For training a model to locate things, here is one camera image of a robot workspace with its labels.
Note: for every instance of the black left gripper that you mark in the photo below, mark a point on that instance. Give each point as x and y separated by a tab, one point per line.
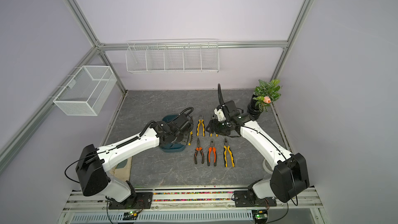
185	140

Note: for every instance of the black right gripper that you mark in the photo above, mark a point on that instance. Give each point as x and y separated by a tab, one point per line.
213	128

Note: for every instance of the yellow black long nose pliers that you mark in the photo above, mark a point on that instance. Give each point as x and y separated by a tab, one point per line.
190	138

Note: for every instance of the orange black long nose pliers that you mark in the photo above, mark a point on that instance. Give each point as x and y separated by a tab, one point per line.
199	152

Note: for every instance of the orange black combination pliers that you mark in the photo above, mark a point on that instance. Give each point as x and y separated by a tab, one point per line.
212	154

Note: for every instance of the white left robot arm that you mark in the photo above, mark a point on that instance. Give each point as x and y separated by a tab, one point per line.
94	164

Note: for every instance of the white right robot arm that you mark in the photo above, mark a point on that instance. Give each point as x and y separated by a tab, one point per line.
289	171

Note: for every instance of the teal plastic storage box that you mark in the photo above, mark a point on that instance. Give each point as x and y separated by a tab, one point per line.
171	148

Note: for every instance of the black vase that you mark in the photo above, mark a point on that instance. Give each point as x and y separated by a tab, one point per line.
253	110

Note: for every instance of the green plant with pink flower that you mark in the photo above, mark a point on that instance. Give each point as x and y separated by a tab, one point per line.
266	93

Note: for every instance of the roll of tape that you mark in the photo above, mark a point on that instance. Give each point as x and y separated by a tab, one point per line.
267	168

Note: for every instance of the beige work glove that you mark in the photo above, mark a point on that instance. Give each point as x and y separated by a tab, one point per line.
123	170

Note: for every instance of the white wire wall shelf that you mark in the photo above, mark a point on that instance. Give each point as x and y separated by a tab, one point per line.
172	55

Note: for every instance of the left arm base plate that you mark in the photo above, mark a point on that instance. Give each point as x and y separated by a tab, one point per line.
140	200

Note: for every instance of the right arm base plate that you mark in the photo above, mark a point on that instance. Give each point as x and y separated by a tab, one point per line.
247	198

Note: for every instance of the white mesh wall basket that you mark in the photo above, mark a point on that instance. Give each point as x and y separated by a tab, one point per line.
87	91

